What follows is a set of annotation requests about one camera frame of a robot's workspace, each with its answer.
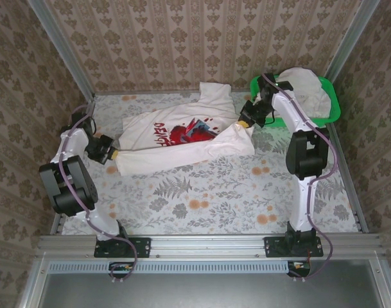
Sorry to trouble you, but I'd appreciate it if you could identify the white t-shirt with red print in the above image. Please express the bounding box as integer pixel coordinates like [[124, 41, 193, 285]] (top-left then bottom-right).
[[114, 81, 256, 176]]

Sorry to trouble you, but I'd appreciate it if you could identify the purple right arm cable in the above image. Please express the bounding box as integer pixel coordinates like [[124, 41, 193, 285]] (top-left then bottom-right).
[[261, 73, 339, 283]]

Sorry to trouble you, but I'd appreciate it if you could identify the grey metal panel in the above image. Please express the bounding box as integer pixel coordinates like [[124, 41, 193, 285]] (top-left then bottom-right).
[[37, 259, 381, 308]]

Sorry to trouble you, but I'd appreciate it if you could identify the white t-shirt pile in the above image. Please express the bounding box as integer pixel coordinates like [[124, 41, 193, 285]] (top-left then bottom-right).
[[277, 66, 333, 119]]

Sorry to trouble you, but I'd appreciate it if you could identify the aluminium corner frame post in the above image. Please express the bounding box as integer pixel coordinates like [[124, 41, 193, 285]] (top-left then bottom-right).
[[325, 0, 381, 81], [30, 0, 96, 102]]

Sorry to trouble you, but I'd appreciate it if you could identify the aluminium crossbeam rail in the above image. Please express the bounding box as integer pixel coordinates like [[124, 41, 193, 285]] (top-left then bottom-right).
[[37, 234, 384, 259]]

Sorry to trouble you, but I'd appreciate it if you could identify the small black controller board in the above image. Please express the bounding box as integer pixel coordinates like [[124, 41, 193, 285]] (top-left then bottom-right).
[[109, 261, 134, 277], [287, 260, 311, 277]]

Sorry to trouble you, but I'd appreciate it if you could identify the green plastic basket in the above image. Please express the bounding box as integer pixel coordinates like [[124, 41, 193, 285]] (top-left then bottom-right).
[[248, 74, 341, 128]]

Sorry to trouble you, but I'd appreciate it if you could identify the grey slotted cable duct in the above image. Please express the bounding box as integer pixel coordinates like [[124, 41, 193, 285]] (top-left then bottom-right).
[[49, 260, 288, 274]]

